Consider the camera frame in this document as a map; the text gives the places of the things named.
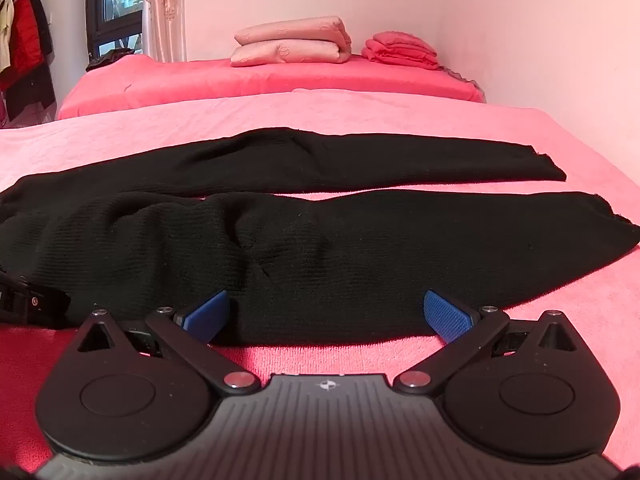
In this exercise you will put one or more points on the dark framed window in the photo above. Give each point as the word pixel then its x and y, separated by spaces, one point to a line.
pixel 117 0

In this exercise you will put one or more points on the pink patterned curtain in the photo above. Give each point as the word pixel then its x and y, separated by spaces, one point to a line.
pixel 165 10

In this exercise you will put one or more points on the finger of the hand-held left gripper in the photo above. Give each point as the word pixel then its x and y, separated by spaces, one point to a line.
pixel 35 305

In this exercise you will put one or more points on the hanging pale yellow garment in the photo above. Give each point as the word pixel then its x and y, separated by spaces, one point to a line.
pixel 5 35

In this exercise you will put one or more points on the black pants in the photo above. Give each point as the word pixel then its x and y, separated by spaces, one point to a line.
pixel 310 250

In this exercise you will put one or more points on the pink bed blanket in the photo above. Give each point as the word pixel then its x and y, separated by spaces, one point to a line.
pixel 400 110

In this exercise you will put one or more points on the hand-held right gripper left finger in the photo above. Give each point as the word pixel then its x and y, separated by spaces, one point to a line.
pixel 209 309

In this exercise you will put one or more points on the folded red blanket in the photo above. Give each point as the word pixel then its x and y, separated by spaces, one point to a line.
pixel 400 52

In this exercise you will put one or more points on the clothes hanging on rack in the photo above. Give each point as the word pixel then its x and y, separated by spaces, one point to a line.
pixel 42 75

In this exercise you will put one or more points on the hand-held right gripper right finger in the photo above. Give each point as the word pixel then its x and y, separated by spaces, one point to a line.
pixel 442 316

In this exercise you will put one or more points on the red bed sheet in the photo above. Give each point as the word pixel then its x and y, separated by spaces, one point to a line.
pixel 240 85

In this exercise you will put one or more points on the hanging red jacket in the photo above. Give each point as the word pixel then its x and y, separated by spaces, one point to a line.
pixel 24 40

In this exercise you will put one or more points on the dark cloth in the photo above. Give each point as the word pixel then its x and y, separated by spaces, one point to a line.
pixel 109 58

